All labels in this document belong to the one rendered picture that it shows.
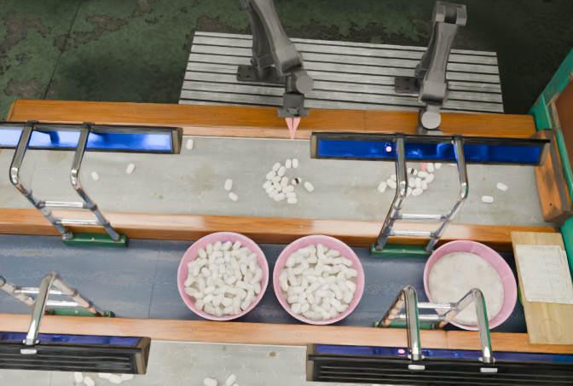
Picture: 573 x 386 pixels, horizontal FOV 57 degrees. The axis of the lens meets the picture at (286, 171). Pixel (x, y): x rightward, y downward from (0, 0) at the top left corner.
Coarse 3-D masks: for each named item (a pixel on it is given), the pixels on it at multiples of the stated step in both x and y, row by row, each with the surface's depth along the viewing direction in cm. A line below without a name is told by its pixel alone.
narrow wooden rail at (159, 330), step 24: (144, 336) 148; (168, 336) 148; (192, 336) 148; (216, 336) 148; (240, 336) 148; (264, 336) 148; (288, 336) 148; (312, 336) 148; (336, 336) 148; (360, 336) 148; (384, 336) 148; (408, 336) 148; (432, 336) 148; (456, 336) 148; (504, 336) 148; (528, 336) 148
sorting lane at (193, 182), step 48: (240, 144) 181; (288, 144) 181; (0, 192) 172; (48, 192) 172; (96, 192) 172; (144, 192) 172; (192, 192) 172; (240, 192) 172; (336, 192) 172; (384, 192) 172; (432, 192) 172; (480, 192) 172; (528, 192) 172
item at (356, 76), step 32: (192, 64) 206; (224, 64) 208; (320, 64) 206; (352, 64) 208; (384, 64) 206; (416, 64) 206; (448, 64) 206; (480, 64) 208; (192, 96) 199; (224, 96) 199; (256, 96) 199; (320, 96) 199; (352, 96) 199; (384, 96) 199; (416, 96) 200; (480, 96) 199
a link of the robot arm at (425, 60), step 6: (450, 6) 164; (456, 6) 164; (450, 12) 164; (456, 12) 164; (444, 18) 165; (450, 18) 165; (456, 18) 164; (432, 36) 175; (432, 42) 175; (432, 48) 177; (426, 54) 182; (420, 60) 189; (426, 60) 182; (420, 66) 186; (426, 66) 184; (420, 72) 187
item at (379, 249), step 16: (400, 144) 136; (400, 160) 134; (464, 160) 134; (400, 176) 132; (464, 176) 132; (400, 192) 131; (464, 192) 131; (400, 208) 137; (384, 224) 149; (448, 224) 145; (384, 240) 157; (432, 240) 157; (400, 256) 168; (416, 256) 168
